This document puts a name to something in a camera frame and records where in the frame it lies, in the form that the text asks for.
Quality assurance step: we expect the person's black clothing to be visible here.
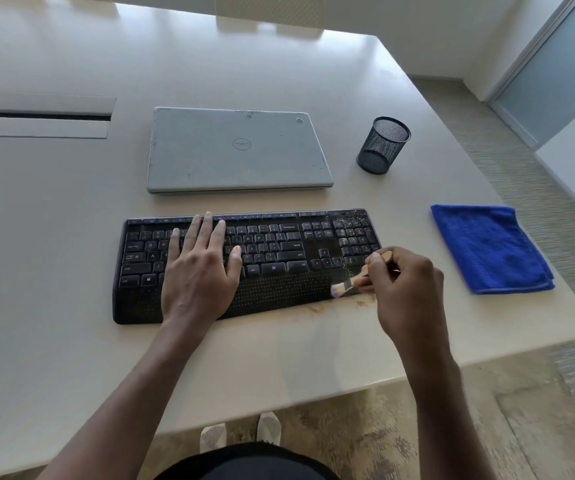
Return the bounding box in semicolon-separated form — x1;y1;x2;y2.
155;442;341;480

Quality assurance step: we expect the frosted glass door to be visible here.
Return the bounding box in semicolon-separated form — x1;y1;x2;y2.
487;0;575;151

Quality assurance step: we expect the person's left forearm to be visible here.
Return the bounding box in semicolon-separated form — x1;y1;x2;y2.
35;317;218;480

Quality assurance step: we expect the black mesh pen holder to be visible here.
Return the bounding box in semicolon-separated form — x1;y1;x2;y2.
356;116;412;175

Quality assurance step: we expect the person's left hand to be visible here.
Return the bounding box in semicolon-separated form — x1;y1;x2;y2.
160;211;243;331

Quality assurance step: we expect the person's right hand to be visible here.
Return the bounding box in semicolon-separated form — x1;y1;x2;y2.
365;246;461;373

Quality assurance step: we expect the person's white shoe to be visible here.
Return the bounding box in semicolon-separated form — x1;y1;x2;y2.
199;422;228;455
256;412;282;447

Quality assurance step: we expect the grey desk cable slot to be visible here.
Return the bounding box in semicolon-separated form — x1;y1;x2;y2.
0;90;117;140

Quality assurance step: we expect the black keyboard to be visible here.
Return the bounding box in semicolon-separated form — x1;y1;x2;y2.
111;208;384;326

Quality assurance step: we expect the small wooden brush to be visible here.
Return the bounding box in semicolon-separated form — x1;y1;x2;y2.
330;250;394;299

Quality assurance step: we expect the silver laptop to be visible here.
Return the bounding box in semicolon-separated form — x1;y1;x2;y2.
146;106;335;195

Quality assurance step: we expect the blue microfibre cloth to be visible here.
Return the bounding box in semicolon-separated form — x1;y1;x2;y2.
430;204;556;296

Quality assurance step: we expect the cream perforated chair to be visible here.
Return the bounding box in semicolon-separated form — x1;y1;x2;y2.
215;0;328;27

